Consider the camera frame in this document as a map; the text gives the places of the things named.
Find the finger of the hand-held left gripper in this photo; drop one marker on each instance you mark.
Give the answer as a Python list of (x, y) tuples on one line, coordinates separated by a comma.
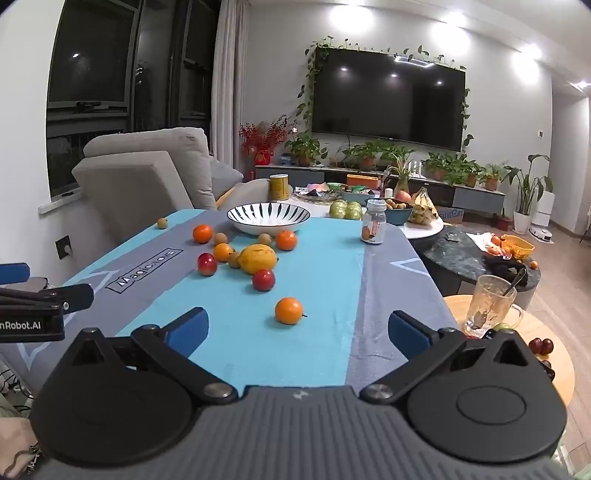
[(74, 293), (14, 273)]

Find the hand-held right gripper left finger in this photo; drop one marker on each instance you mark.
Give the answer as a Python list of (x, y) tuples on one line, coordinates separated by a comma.
[(189, 330)]

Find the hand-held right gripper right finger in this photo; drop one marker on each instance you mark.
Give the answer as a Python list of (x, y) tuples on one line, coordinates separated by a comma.
[(408, 332)]

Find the small light orange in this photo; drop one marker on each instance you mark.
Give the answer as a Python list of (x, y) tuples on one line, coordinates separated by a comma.
[(289, 310), (223, 252)]

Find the deep orange mandarin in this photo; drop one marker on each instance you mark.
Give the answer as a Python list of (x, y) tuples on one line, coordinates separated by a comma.
[(286, 240), (202, 233)]

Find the large yellow lemon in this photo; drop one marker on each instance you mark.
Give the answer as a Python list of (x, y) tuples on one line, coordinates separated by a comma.
[(257, 259)]

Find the white black striped bowl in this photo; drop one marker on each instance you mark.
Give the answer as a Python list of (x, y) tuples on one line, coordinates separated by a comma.
[(268, 226)]

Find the person's left forearm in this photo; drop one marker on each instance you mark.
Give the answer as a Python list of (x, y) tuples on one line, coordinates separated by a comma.
[(11, 436)]

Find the glass mug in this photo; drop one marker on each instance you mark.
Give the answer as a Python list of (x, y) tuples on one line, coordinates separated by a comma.
[(489, 304)]

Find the dark marble round table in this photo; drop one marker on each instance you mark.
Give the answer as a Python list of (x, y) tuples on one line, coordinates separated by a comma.
[(455, 258)]

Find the single green apple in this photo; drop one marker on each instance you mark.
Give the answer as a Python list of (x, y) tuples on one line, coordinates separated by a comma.
[(504, 326)]

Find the blue grey tablecloth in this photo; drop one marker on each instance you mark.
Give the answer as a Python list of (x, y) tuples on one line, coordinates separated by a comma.
[(323, 286)]

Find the white round coffee table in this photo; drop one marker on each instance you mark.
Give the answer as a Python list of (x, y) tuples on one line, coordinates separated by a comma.
[(422, 230)]

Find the black cloth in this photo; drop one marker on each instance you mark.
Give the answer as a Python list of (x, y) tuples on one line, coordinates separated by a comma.
[(501, 267)]

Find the plastic vitamin bottle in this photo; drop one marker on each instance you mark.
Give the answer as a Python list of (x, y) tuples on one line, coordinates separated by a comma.
[(373, 221)]

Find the dark teal bowl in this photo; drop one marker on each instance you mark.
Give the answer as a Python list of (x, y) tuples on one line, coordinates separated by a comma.
[(400, 216)]

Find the white paper sheet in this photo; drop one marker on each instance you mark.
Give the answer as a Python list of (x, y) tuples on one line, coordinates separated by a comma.
[(480, 239)]

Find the metal spoon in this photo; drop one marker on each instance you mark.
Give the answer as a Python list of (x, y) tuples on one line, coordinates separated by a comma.
[(515, 281)]

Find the grey sofa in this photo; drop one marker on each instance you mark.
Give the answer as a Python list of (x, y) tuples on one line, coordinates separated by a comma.
[(134, 184)]

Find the cardboard box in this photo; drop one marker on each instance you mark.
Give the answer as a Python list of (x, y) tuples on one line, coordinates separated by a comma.
[(450, 214)]

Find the dark red fruit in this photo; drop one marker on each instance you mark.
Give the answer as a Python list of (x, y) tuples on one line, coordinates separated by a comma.
[(547, 347), (535, 345)]

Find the bunch of bananas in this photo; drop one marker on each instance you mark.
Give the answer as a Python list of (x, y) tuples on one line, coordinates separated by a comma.
[(424, 205)]

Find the pile of longans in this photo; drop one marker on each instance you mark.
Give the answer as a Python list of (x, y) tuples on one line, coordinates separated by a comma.
[(398, 204)]

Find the red apple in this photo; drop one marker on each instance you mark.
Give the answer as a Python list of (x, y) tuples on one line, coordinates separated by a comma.
[(403, 196)]

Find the round wooden side table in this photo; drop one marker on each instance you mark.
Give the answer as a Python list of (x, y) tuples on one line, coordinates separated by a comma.
[(545, 323)]

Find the yellow pillow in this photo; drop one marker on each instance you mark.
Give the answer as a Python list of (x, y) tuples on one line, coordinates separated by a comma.
[(223, 197)]

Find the tray of green apples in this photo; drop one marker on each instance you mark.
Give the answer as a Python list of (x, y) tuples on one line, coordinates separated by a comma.
[(345, 210)]

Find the orange plastic basket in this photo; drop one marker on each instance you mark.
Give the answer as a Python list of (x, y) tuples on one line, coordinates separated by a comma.
[(517, 244)]

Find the teal snack basket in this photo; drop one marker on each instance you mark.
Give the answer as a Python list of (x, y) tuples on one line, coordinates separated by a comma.
[(358, 197)]

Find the small red plant pot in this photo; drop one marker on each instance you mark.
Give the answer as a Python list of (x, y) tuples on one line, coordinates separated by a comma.
[(503, 222)]

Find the glass vase with plant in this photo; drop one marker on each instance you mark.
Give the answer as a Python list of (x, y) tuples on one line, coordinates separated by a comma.
[(401, 180)]

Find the orange box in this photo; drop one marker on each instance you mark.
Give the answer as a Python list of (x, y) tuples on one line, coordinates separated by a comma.
[(362, 180)]

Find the grey throw pillow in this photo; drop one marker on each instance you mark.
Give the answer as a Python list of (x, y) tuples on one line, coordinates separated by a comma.
[(224, 173)]

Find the small green bowl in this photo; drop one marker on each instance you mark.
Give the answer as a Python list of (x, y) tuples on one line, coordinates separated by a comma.
[(333, 187)]

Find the white robot vacuum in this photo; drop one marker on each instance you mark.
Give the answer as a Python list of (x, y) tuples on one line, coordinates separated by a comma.
[(541, 233)]

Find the glass plate of snacks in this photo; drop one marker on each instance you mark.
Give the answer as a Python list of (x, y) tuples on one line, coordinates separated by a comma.
[(316, 193)]

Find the potted green plant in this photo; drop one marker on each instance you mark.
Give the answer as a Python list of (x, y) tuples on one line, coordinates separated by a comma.
[(304, 147), (491, 177), (364, 154), (466, 173), (398, 152), (438, 166)]

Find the yellow can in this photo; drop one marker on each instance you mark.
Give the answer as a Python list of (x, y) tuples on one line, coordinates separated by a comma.
[(279, 187)]

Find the tall plant white pot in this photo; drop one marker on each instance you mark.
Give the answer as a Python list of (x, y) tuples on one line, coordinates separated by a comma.
[(526, 194)]

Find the white vacuum dock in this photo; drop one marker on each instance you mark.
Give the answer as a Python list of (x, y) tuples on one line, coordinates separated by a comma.
[(546, 207)]

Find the grey television cabinet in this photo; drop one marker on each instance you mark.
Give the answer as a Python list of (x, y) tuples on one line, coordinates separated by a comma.
[(304, 176)]

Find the red vase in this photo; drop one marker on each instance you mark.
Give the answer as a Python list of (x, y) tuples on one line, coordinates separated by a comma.
[(262, 157)]

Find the red flower bouquet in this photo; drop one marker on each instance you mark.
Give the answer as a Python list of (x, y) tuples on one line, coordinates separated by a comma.
[(263, 134)]

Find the dark framed window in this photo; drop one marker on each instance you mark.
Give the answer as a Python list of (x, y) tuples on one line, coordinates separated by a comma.
[(92, 55)]

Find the white curtain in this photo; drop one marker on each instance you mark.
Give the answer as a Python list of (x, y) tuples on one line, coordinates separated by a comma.
[(226, 83)]

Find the green trailing vine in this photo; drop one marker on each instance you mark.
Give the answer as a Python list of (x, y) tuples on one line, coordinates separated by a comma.
[(310, 78)]

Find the black wall outlet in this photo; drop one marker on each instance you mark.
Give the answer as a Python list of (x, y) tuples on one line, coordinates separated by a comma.
[(63, 247)]

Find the black wall television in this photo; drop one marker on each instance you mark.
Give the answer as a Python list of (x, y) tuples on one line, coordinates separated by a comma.
[(388, 97)]

